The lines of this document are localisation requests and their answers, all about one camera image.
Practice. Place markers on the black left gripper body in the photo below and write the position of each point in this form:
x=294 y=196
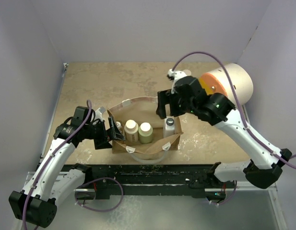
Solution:
x=100 y=134

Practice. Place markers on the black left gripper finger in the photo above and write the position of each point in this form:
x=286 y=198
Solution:
x=111 y=131
x=119 y=133

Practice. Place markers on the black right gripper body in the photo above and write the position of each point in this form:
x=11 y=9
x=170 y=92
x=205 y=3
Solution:
x=182 y=106

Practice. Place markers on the brown burlap canvas bag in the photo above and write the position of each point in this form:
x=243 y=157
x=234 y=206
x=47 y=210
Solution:
x=143 y=109

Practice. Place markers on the white rectangular bottle grey cap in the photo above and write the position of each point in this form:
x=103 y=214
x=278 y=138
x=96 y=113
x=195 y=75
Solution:
x=168 y=127

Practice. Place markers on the beige pump dispenser bottle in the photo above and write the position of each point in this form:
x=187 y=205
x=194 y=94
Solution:
x=187 y=72

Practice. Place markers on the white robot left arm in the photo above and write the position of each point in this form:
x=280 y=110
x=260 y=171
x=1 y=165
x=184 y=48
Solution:
x=38 y=201

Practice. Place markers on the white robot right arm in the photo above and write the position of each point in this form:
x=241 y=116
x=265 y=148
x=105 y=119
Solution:
x=265 y=165

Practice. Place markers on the cream lidded jar bottle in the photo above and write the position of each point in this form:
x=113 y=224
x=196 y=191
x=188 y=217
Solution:
x=131 y=131

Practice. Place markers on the pale green lotion bottle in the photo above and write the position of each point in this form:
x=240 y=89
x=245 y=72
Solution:
x=145 y=133

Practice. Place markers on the white cylinder orange yellow end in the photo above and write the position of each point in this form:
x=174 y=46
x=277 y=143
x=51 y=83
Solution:
x=216 y=81

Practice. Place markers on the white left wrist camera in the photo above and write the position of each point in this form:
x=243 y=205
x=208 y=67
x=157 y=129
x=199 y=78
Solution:
x=98 y=115

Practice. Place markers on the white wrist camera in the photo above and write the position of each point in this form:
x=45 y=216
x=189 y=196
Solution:
x=98 y=115
x=177 y=74

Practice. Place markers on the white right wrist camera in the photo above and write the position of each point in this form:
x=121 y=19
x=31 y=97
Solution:
x=177 y=74

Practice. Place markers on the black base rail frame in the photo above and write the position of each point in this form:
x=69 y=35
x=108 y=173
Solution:
x=193 y=180

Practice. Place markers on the aluminium extrusion frame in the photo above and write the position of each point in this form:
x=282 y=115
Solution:
x=40 y=187

